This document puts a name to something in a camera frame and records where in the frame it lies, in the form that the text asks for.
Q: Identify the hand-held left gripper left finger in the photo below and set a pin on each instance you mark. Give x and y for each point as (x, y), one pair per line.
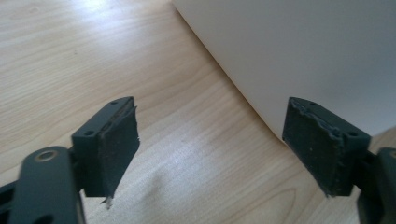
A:
(106, 155)

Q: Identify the large white sheet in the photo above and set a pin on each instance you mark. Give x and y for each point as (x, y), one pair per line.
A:
(295, 46)

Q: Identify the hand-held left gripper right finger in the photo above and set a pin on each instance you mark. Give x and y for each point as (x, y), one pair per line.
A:
(320, 152)

